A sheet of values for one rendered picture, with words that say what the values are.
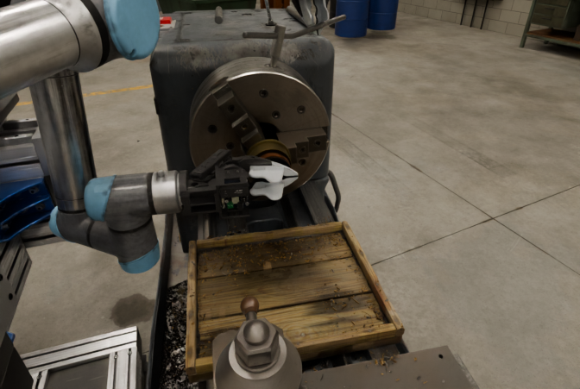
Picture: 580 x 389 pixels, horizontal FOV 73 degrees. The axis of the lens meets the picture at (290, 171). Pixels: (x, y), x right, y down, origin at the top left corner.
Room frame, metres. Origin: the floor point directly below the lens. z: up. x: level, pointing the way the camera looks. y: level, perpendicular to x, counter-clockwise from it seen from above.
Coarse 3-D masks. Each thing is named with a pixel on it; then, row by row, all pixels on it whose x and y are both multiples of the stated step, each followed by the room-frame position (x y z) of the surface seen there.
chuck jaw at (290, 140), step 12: (276, 132) 0.79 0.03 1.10; (288, 132) 0.78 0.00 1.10; (300, 132) 0.78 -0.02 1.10; (312, 132) 0.77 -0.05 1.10; (324, 132) 0.77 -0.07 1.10; (288, 144) 0.72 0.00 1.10; (300, 144) 0.73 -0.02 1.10; (312, 144) 0.76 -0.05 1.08; (324, 144) 0.76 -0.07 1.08; (300, 156) 0.73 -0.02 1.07
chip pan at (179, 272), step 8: (176, 224) 1.16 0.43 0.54; (176, 232) 1.12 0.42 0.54; (176, 240) 1.08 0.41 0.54; (176, 248) 1.03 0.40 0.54; (176, 256) 0.99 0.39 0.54; (184, 256) 0.99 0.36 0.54; (176, 264) 0.95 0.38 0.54; (184, 264) 0.95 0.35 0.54; (168, 272) 0.92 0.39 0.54; (176, 272) 0.92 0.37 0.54; (184, 272) 0.92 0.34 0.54; (168, 280) 0.88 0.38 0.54; (176, 280) 0.88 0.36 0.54
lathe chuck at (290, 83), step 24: (240, 72) 0.78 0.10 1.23; (264, 72) 0.78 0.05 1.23; (288, 72) 0.82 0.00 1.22; (240, 96) 0.77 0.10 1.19; (264, 96) 0.78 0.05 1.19; (288, 96) 0.79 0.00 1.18; (312, 96) 0.80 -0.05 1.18; (192, 120) 0.75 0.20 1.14; (216, 120) 0.75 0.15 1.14; (264, 120) 0.78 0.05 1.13; (288, 120) 0.79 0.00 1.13; (312, 120) 0.80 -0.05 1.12; (192, 144) 0.74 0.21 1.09; (216, 144) 0.75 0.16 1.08; (240, 144) 0.76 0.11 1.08; (312, 168) 0.80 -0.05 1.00; (288, 192) 0.79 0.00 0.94
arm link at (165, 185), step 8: (160, 176) 0.57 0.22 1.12; (168, 176) 0.57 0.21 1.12; (176, 176) 0.57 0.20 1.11; (152, 184) 0.55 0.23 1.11; (160, 184) 0.55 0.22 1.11; (168, 184) 0.55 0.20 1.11; (176, 184) 0.56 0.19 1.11; (152, 192) 0.54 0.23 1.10; (160, 192) 0.54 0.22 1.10; (168, 192) 0.54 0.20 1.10; (176, 192) 0.55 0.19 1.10; (160, 200) 0.53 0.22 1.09; (168, 200) 0.54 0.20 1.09; (176, 200) 0.54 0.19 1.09; (160, 208) 0.53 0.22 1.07; (168, 208) 0.54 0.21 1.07; (176, 208) 0.54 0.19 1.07
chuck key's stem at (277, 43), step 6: (276, 24) 0.83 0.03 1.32; (276, 30) 0.82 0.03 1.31; (282, 30) 0.82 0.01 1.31; (282, 36) 0.82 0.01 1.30; (276, 42) 0.82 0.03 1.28; (282, 42) 0.82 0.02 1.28; (276, 48) 0.82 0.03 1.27; (270, 54) 0.82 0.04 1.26; (276, 54) 0.82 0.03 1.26; (270, 60) 0.82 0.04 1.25; (276, 60) 0.82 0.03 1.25; (270, 66) 0.82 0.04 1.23
